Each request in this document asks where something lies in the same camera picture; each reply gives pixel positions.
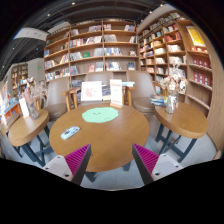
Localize stack of books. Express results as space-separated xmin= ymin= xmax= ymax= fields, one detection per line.
xmin=150 ymin=95 xmax=167 ymax=106

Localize round wooden centre table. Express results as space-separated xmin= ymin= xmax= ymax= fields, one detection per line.
xmin=49 ymin=103 xmax=149 ymax=172

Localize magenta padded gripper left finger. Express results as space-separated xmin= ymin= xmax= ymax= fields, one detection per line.
xmin=43 ymin=144 xmax=91 ymax=185

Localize round wooden left table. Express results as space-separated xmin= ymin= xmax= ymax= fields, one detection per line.
xmin=8 ymin=109 xmax=49 ymax=166

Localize dark book on chair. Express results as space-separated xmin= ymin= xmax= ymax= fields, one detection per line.
xmin=102 ymin=86 xmax=111 ymax=101

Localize beige armchair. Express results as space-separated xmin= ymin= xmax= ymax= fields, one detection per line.
xmin=81 ymin=71 xmax=114 ymax=105
xmin=126 ymin=71 xmax=155 ymax=114
xmin=45 ymin=77 xmax=70 ymax=120

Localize green round mouse pad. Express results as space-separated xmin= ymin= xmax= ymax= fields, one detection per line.
xmin=82 ymin=107 xmax=119 ymax=123

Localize small white card stand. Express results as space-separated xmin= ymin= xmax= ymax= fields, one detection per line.
xmin=19 ymin=98 xmax=29 ymax=118

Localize wooden bookshelf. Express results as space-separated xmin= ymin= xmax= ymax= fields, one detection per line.
xmin=44 ymin=18 xmax=139 ymax=82
xmin=137 ymin=11 xmax=214 ymax=114

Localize beige middle armchair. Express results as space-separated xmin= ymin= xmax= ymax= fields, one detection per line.
xmin=81 ymin=71 xmax=114 ymax=105

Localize silver computer mouse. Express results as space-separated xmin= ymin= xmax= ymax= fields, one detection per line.
xmin=61 ymin=126 xmax=80 ymax=140

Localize round wooden table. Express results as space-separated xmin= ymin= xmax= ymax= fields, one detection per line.
xmin=49 ymin=103 xmax=149 ymax=172
xmin=155 ymin=102 xmax=208 ymax=162
xmin=8 ymin=109 xmax=49 ymax=166

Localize white red sign stand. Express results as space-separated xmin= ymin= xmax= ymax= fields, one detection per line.
xmin=110 ymin=79 xmax=123 ymax=108

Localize wooden centre bookshelf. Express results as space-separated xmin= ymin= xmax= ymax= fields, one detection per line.
xmin=44 ymin=18 xmax=139 ymax=82

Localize wooden right bookshelf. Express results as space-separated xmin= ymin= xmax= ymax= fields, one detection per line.
xmin=137 ymin=11 xmax=214 ymax=114

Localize glass vase dried flowers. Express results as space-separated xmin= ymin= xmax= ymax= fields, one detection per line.
xmin=160 ymin=62 xmax=188 ymax=114
xmin=22 ymin=82 xmax=47 ymax=120

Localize glass vase dried flowers left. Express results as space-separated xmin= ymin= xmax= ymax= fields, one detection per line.
xmin=22 ymin=82 xmax=47 ymax=120

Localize round wooden right table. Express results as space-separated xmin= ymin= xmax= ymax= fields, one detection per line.
xmin=155 ymin=102 xmax=208 ymax=162

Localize beige right armchair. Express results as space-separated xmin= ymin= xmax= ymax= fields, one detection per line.
xmin=126 ymin=71 xmax=155 ymax=114

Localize beige left armchair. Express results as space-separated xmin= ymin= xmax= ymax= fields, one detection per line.
xmin=45 ymin=77 xmax=70 ymax=120

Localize white framed picture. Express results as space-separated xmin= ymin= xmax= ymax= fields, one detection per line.
xmin=81 ymin=81 xmax=102 ymax=101

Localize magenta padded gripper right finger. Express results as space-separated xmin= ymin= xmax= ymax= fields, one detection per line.
xmin=132 ymin=144 xmax=182 ymax=185

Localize glass vase dried flowers right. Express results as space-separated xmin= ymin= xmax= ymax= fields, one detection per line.
xmin=160 ymin=62 xmax=188 ymax=114

